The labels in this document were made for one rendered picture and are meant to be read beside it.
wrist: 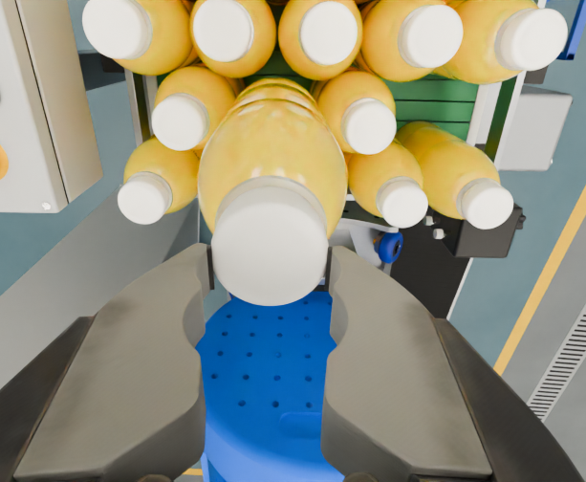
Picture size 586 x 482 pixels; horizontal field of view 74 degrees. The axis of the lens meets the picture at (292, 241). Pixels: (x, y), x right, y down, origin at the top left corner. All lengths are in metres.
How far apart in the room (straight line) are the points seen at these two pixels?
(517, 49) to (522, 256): 1.63
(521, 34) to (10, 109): 0.38
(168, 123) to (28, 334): 0.68
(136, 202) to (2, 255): 1.67
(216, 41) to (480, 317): 1.87
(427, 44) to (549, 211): 1.60
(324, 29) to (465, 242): 0.32
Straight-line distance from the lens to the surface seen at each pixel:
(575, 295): 2.20
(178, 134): 0.32
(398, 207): 0.34
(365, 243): 0.56
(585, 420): 2.91
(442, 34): 0.32
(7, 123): 0.38
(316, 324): 0.47
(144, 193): 0.34
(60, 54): 0.42
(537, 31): 0.35
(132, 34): 0.32
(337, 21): 0.30
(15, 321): 0.96
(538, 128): 0.67
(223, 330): 0.46
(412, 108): 0.55
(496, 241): 0.53
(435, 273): 1.61
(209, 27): 0.31
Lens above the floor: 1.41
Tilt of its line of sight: 62 degrees down
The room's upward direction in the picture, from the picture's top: 177 degrees clockwise
